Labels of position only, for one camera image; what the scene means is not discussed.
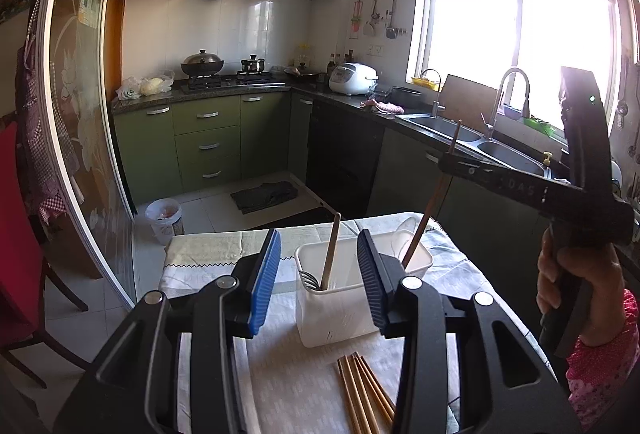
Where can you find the dark brown chopstick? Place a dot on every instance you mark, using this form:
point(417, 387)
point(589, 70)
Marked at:
point(436, 198)

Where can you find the white spoon in holder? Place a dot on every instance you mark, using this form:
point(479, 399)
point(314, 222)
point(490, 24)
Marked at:
point(402, 237)

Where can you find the white patterned tablecloth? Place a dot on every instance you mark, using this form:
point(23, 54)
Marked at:
point(287, 386)

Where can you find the white plastic utensil holder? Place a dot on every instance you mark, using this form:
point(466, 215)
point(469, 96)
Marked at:
point(341, 312)

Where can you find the glass sliding door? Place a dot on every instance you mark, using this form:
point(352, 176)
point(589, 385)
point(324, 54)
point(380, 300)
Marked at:
point(70, 60)

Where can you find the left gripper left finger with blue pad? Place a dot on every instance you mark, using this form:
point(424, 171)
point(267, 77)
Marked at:
point(250, 299)

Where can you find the fork in holder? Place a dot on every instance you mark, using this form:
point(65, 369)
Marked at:
point(310, 281)

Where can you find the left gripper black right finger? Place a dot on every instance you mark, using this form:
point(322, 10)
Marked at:
point(381, 275)

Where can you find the steel kitchen faucet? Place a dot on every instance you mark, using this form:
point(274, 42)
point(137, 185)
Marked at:
point(505, 99)

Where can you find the small steel pot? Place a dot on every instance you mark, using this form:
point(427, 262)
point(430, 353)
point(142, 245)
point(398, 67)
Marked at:
point(253, 65)

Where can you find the wooden chopstick on table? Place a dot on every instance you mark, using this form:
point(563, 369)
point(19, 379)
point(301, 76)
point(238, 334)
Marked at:
point(378, 389)
point(368, 421)
point(350, 394)

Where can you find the black wok with lid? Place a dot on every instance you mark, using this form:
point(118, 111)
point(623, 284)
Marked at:
point(202, 64)

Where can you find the light wooden chopstick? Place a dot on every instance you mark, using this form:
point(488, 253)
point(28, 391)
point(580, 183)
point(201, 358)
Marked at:
point(330, 252)

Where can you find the white trash bin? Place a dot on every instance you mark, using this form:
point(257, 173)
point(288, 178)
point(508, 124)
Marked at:
point(165, 217)

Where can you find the white rice cooker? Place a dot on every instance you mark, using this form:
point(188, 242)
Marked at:
point(353, 79)

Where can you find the red chair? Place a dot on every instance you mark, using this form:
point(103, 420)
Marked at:
point(24, 272)

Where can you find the wooden cutting board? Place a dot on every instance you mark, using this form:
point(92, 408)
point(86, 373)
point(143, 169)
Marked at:
point(466, 100)

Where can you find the right hand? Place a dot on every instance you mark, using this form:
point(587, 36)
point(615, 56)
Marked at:
point(580, 293)

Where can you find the dark floor mat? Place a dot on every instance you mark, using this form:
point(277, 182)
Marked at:
point(264, 196)

